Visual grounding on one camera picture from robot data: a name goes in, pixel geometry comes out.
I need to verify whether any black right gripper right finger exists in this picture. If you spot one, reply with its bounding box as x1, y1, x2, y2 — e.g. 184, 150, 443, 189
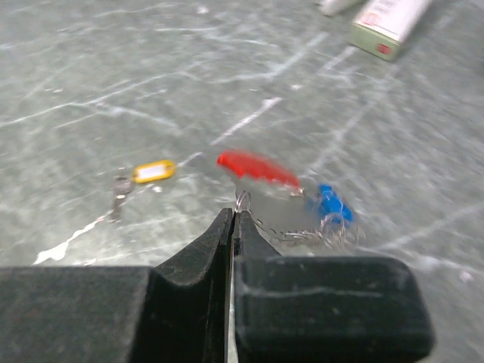
233, 211, 435, 362

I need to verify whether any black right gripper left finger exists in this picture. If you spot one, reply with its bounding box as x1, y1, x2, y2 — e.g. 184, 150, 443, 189
1, 209, 234, 362

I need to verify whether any metal key holder red handle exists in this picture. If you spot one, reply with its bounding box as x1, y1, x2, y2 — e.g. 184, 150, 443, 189
216, 149, 365, 250

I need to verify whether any blue key tag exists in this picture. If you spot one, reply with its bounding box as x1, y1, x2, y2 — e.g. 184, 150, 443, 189
306, 184, 355, 227

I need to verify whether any yellow key tag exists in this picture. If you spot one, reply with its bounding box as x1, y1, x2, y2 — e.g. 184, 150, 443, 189
132, 160, 176, 184

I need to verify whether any green white staple box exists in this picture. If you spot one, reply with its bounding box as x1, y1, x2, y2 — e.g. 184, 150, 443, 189
349, 0, 433, 61

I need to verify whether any white stapler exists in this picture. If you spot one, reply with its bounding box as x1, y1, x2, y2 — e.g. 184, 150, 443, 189
318, 0, 360, 17

